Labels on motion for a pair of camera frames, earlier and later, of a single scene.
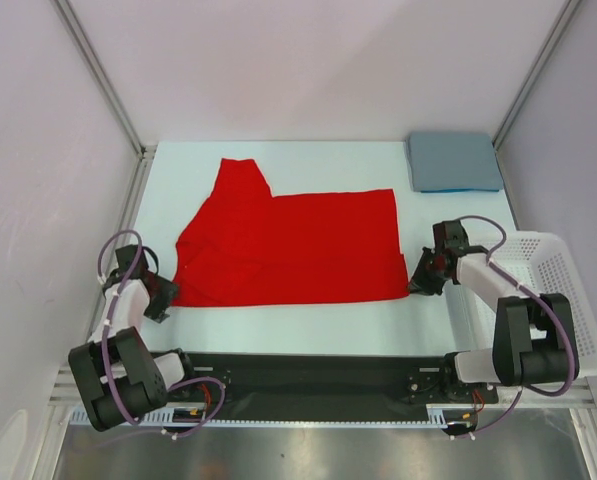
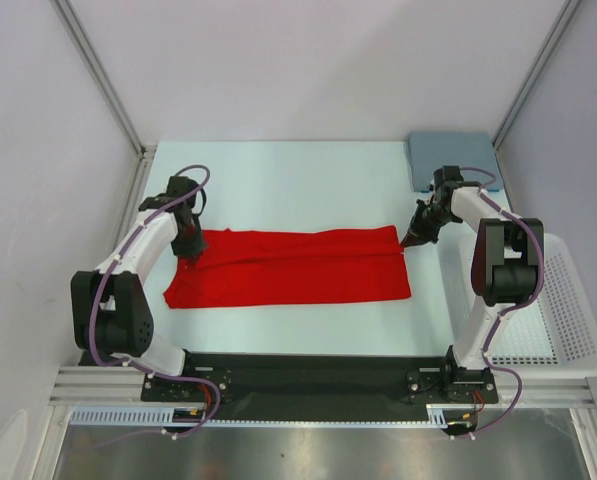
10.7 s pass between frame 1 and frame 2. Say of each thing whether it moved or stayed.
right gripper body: moved
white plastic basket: stayed
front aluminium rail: stayed
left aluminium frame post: stayed
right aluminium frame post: stayed
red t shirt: moved
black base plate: stayed
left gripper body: moved
